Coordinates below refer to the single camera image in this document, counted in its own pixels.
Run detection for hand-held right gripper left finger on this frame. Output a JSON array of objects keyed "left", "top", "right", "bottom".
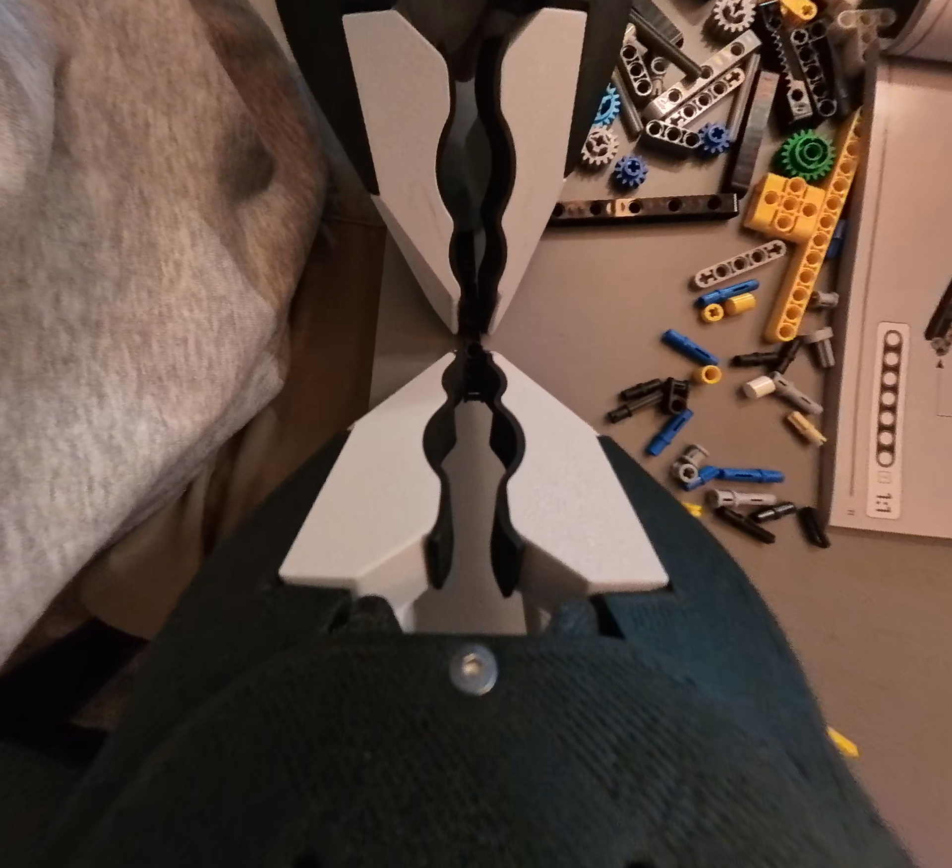
[{"left": 279, "top": 351, "right": 468, "bottom": 635}]

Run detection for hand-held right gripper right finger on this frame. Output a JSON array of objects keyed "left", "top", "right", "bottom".
[{"left": 476, "top": 351, "right": 670, "bottom": 636}]

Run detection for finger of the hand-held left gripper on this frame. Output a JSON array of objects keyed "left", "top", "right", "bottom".
[
  {"left": 342, "top": 7, "right": 478, "bottom": 334},
  {"left": 478, "top": 5, "right": 590, "bottom": 335}
]

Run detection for grey lego gear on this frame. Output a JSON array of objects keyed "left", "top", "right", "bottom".
[
  {"left": 580, "top": 128, "right": 620, "bottom": 172},
  {"left": 707, "top": 0, "right": 757, "bottom": 41}
]

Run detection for short grey lego beam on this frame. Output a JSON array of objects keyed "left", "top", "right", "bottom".
[{"left": 616, "top": 26, "right": 670, "bottom": 99}]

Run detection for grey lego connector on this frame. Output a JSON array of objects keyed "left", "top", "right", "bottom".
[{"left": 671, "top": 443, "right": 709, "bottom": 491}]

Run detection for grey three-hole lego beam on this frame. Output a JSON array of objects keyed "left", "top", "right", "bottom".
[{"left": 642, "top": 116, "right": 705, "bottom": 153}]

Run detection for long black lego beam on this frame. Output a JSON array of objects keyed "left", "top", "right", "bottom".
[{"left": 546, "top": 190, "right": 742, "bottom": 227}]

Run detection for dark grey lego axle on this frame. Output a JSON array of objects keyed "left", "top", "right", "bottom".
[{"left": 631, "top": 7, "right": 706, "bottom": 79}]

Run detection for long blue lego axle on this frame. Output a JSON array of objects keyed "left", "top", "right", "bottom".
[{"left": 698, "top": 465, "right": 787, "bottom": 487}]

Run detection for long grey lego beam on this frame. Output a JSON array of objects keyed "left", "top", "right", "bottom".
[{"left": 643, "top": 30, "right": 765, "bottom": 127}]

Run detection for dark grey lego beam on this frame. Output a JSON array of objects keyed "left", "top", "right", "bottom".
[{"left": 727, "top": 63, "right": 783, "bottom": 194}]

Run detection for thin light grey lego beam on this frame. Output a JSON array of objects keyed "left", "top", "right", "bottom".
[{"left": 694, "top": 238, "right": 787, "bottom": 290}]

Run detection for blue lego axle pin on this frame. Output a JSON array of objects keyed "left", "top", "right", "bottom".
[{"left": 694, "top": 278, "right": 761, "bottom": 309}]

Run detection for black lego gear rack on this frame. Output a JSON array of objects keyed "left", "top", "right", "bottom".
[{"left": 757, "top": 4, "right": 813, "bottom": 127}]

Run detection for yellow lego block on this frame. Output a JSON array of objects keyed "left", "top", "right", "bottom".
[{"left": 742, "top": 171, "right": 828, "bottom": 238}]

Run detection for green lego gear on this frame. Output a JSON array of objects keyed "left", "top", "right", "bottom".
[{"left": 778, "top": 129, "right": 835, "bottom": 180}]

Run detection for long yellow lego beam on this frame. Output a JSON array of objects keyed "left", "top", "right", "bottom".
[{"left": 761, "top": 108, "right": 865, "bottom": 346}]

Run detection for grey angled lego beam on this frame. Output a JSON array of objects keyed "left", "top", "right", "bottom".
[{"left": 834, "top": 7, "right": 898, "bottom": 77}]

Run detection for lego instruction booklet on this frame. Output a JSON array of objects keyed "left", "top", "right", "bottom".
[{"left": 822, "top": 56, "right": 952, "bottom": 538}]

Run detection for tan trousers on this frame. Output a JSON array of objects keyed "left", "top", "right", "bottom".
[{"left": 74, "top": 0, "right": 389, "bottom": 635}]

